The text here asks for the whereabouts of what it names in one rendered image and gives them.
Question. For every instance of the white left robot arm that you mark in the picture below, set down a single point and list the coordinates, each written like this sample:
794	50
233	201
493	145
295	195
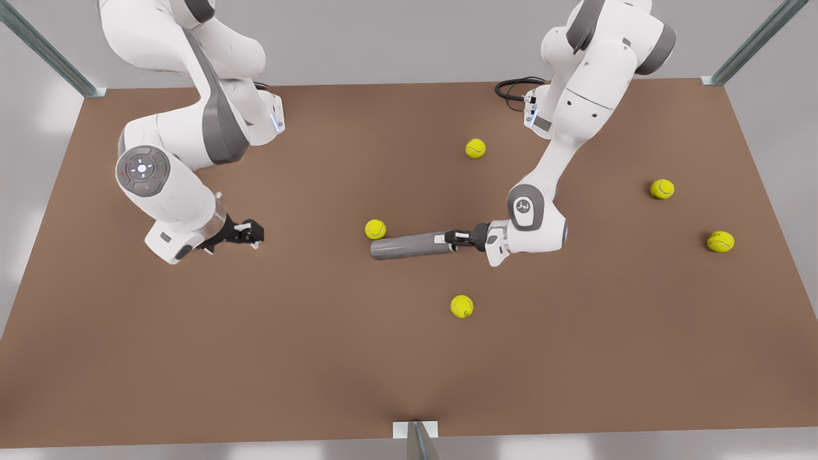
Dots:
575	108

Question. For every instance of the grey tennis ball tube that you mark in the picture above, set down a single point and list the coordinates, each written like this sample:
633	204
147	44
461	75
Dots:
406	246

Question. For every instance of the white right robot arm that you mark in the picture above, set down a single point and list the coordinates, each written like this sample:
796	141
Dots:
192	121

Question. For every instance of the silver frame post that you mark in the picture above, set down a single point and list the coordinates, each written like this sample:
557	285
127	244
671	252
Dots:
45	48
418	441
754	41

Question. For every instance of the yellow tennis ball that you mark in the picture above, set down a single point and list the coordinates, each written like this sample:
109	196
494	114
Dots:
720	241
375	229
662	189
461	306
475	148

